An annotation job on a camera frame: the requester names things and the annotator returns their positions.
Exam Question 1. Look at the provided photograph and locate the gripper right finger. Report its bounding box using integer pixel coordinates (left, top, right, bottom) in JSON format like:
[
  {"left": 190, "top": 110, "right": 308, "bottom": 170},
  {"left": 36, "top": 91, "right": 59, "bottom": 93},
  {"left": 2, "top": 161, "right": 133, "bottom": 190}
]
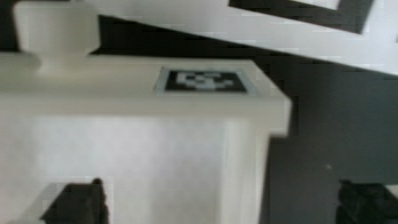
[{"left": 336, "top": 180, "right": 398, "bottom": 224}]

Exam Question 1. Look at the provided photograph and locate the white front drawer tray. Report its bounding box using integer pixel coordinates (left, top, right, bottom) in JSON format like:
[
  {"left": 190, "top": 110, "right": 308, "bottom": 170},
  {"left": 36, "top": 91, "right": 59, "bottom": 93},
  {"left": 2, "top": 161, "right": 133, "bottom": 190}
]
[{"left": 0, "top": 1, "right": 292, "bottom": 224}]

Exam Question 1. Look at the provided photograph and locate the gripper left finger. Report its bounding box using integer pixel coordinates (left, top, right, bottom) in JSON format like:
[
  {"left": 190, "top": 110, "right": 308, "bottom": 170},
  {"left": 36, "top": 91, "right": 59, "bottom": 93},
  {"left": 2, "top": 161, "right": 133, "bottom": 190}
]
[{"left": 39, "top": 178, "right": 110, "bottom": 224}]

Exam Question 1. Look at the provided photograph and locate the white L-shaped border fence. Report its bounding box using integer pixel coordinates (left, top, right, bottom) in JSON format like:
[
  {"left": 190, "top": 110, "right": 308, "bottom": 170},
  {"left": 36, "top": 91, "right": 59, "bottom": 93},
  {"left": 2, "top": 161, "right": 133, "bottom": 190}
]
[{"left": 85, "top": 0, "right": 398, "bottom": 76}]

